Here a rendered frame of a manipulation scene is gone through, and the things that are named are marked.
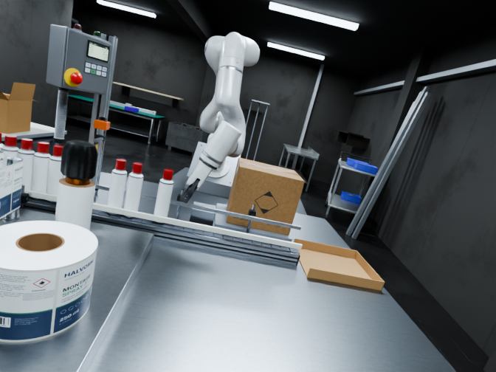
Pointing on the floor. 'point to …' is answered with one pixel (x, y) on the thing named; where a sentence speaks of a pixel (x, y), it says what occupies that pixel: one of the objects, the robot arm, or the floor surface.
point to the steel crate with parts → (184, 136)
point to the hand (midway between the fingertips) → (186, 196)
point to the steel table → (302, 160)
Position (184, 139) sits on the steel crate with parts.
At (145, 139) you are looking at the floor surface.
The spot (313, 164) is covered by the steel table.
